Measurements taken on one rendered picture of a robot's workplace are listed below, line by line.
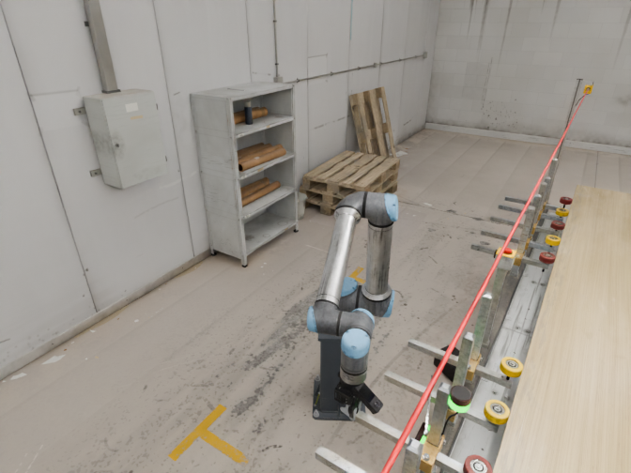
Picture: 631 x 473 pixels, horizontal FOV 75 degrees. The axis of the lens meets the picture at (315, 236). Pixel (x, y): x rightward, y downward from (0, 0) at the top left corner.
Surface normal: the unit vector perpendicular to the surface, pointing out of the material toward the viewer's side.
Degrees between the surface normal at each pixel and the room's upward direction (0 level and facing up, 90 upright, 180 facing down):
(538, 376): 0
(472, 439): 0
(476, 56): 90
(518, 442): 0
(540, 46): 90
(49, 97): 90
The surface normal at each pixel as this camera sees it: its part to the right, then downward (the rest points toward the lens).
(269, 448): 0.00, -0.88
